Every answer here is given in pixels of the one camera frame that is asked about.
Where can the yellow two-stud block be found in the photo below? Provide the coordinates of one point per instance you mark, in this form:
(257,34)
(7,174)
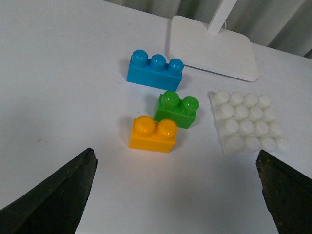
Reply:
(147,134)

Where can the white studded base plate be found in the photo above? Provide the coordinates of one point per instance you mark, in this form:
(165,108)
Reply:
(246,124)

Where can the grey pleated curtain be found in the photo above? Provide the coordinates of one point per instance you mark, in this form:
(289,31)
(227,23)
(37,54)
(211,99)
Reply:
(285,25)

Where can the green two-stud block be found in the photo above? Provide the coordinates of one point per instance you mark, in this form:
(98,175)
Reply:
(182,111)

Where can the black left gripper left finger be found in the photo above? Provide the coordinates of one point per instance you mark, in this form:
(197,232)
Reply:
(56,205)

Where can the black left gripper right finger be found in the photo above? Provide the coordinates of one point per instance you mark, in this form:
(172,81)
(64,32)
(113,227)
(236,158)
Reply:
(287,194)

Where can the blue three-stud block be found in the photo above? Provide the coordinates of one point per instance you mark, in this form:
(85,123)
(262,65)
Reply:
(155,71)

